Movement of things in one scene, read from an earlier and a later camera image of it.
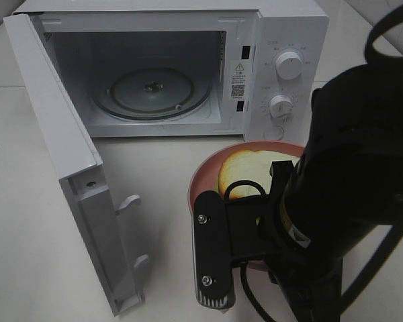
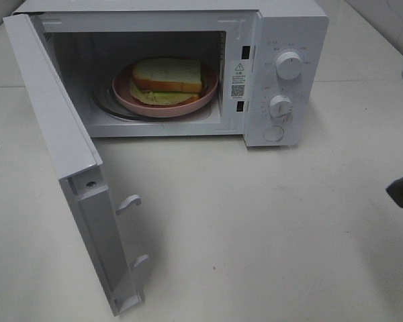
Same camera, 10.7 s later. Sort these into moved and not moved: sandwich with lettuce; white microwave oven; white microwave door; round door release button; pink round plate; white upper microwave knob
Moved: sandwich with lettuce; pink round plate
Not moved: white upper microwave knob; white microwave door; round door release button; white microwave oven
